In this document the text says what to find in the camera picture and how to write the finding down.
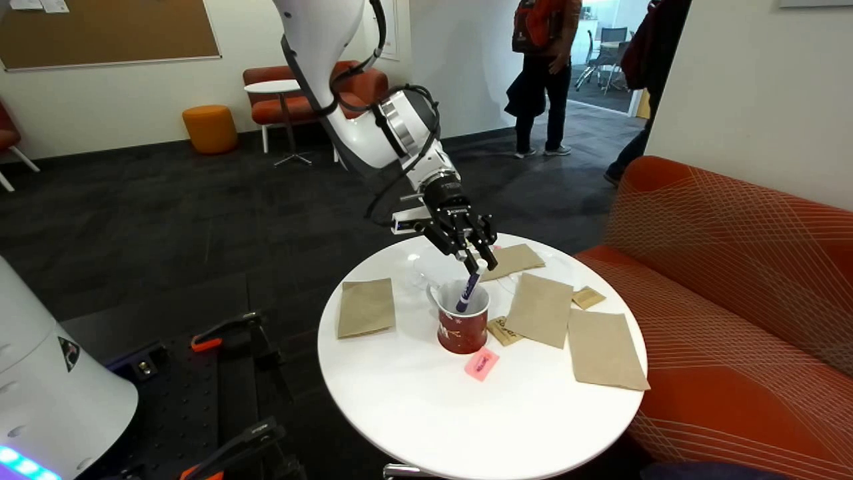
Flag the pink sweetener packet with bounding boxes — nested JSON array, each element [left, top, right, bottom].
[[461, 347, 504, 383]]

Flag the brown cork board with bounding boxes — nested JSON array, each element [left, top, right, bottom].
[[0, 0, 220, 71]]

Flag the red chair metal legs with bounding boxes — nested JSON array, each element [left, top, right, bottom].
[[0, 99, 43, 194]]

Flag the orange fabric corner sofa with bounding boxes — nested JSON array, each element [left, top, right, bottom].
[[572, 154, 853, 480]]

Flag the silver table pedestal base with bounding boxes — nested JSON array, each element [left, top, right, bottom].
[[381, 460, 448, 480]]

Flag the orange round ottoman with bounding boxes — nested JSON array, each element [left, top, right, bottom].
[[181, 103, 240, 159]]

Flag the black office chair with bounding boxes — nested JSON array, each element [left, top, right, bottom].
[[583, 23, 628, 68]]

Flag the person in red jacket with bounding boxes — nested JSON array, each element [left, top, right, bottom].
[[504, 0, 583, 162]]

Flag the black mounting platform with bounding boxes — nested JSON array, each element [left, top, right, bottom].
[[60, 275, 308, 480]]

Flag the brown paper napkin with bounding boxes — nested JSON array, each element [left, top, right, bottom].
[[504, 272, 575, 351], [483, 239, 545, 282], [564, 306, 651, 394], [336, 275, 396, 342]]

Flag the maroon white ceramic mug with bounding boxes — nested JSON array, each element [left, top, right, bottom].
[[427, 275, 492, 358]]

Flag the purple black cable connector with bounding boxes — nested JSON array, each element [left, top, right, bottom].
[[104, 343, 172, 383]]

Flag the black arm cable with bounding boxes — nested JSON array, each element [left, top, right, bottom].
[[360, 0, 443, 226]]

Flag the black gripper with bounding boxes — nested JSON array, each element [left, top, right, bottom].
[[415, 170, 500, 278]]

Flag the person in dark clothes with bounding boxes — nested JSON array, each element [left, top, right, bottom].
[[605, 0, 692, 186]]

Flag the black clamp orange handle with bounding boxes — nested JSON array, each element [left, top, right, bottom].
[[175, 419, 291, 480], [187, 308, 268, 359]]

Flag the small round white table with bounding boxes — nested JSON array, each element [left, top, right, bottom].
[[241, 78, 308, 170]]

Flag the brown sugar packet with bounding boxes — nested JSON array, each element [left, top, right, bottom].
[[484, 316, 521, 348], [568, 282, 608, 311]]

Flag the orange lounge armchair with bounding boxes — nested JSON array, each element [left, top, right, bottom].
[[240, 59, 395, 164]]

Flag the white pinned papers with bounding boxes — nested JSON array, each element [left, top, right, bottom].
[[2, 0, 71, 16]]

